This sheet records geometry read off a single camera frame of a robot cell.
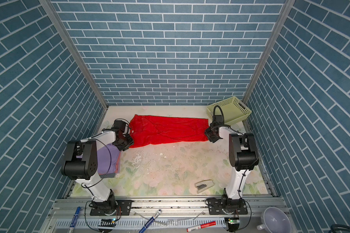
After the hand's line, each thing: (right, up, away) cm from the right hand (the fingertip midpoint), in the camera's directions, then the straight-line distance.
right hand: (206, 134), depth 102 cm
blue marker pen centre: (-35, -41, -35) cm, 64 cm away
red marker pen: (-8, -40, -34) cm, 53 cm away
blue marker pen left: (-69, -37, -33) cm, 85 cm away
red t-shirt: (-38, +3, +2) cm, 38 cm away
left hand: (-49, -6, -5) cm, 50 cm away
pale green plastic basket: (+25, +19, +16) cm, 35 cm away
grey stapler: (-5, -26, -22) cm, 34 cm away
